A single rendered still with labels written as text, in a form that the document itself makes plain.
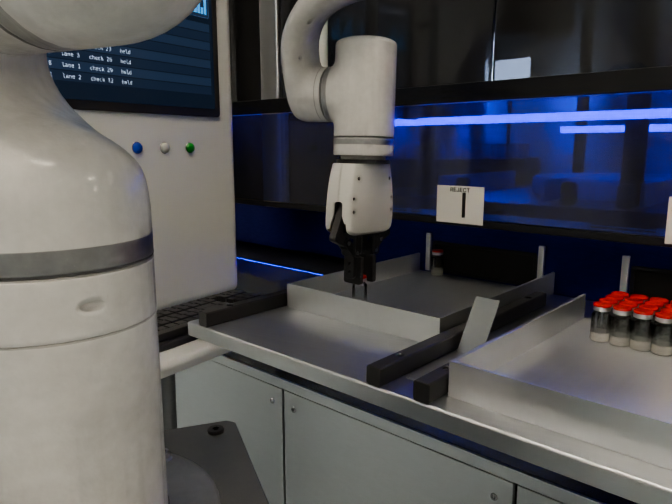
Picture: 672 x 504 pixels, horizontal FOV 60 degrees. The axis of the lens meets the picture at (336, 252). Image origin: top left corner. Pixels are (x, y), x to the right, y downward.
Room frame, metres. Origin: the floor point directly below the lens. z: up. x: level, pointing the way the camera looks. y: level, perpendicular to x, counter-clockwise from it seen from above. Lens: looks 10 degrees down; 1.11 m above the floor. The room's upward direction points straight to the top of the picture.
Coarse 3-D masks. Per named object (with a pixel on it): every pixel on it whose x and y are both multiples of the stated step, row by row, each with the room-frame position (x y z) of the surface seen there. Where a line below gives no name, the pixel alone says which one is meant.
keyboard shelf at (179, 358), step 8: (184, 344) 0.87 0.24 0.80; (192, 344) 0.87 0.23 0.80; (200, 344) 0.87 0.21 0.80; (208, 344) 0.87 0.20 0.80; (160, 352) 0.83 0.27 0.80; (168, 352) 0.83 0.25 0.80; (176, 352) 0.83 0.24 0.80; (184, 352) 0.83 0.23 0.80; (192, 352) 0.84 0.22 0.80; (200, 352) 0.84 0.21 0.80; (208, 352) 0.85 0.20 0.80; (216, 352) 0.87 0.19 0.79; (224, 352) 0.88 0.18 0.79; (160, 360) 0.80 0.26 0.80; (168, 360) 0.80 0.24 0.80; (176, 360) 0.81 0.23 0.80; (184, 360) 0.82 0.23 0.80; (192, 360) 0.83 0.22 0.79; (200, 360) 0.84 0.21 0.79; (160, 368) 0.78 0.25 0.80; (168, 368) 0.79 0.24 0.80; (176, 368) 0.80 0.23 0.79; (184, 368) 0.81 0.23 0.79
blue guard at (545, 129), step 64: (256, 128) 1.26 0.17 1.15; (320, 128) 1.13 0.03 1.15; (448, 128) 0.94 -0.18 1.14; (512, 128) 0.87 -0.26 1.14; (576, 128) 0.81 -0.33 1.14; (640, 128) 0.75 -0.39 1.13; (256, 192) 1.26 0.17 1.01; (320, 192) 1.13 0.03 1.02; (512, 192) 0.87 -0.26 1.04; (576, 192) 0.80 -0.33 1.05; (640, 192) 0.75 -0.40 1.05
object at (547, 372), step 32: (544, 320) 0.66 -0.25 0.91; (576, 320) 0.74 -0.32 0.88; (480, 352) 0.55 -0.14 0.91; (512, 352) 0.60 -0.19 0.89; (544, 352) 0.62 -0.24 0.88; (576, 352) 0.62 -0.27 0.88; (608, 352) 0.62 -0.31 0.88; (640, 352) 0.62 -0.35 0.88; (480, 384) 0.49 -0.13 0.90; (512, 384) 0.47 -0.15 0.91; (544, 384) 0.53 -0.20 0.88; (576, 384) 0.53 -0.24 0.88; (608, 384) 0.53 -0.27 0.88; (640, 384) 0.53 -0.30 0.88; (512, 416) 0.47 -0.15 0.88; (544, 416) 0.45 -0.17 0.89; (576, 416) 0.43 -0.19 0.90; (608, 416) 0.42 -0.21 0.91; (640, 416) 0.40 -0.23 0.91; (608, 448) 0.41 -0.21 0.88; (640, 448) 0.40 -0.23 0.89
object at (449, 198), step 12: (444, 192) 0.94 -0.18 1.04; (456, 192) 0.93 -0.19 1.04; (468, 192) 0.92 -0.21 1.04; (480, 192) 0.90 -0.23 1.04; (444, 204) 0.94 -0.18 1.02; (456, 204) 0.93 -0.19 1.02; (468, 204) 0.91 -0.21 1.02; (480, 204) 0.90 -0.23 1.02; (444, 216) 0.94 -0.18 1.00; (456, 216) 0.93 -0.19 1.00; (468, 216) 0.91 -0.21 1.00; (480, 216) 0.90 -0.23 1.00
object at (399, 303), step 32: (416, 256) 1.06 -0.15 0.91; (288, 288) 0.82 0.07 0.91; (320, 288) 0.87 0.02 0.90; (384, 288) 0.92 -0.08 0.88; (416, 288) 0.92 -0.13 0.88; (448, 288) 0.92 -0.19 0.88; (480, 288) 0.92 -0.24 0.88; (512, 288) 0.79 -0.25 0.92; (544, 288) 0.87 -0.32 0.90; (352, 320) 0.74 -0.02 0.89; (384, 320) 0.70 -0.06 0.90; (416, 320) 0.67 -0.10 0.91; (448, 320) 0.66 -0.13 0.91
